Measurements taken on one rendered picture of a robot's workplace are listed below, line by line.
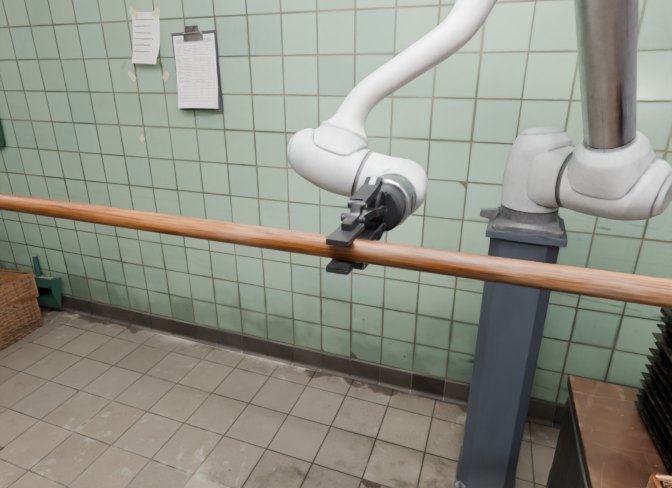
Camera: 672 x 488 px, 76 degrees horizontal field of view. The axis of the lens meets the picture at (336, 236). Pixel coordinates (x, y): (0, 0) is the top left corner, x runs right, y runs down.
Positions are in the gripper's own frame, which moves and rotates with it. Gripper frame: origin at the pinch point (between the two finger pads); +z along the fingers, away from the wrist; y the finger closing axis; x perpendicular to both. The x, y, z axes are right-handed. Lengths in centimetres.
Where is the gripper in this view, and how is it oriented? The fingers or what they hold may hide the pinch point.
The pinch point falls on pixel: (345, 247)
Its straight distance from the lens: 56.7
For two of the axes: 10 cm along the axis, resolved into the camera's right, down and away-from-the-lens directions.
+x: -9.4, -1.2, 3.3
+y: 0.0, 9.4, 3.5
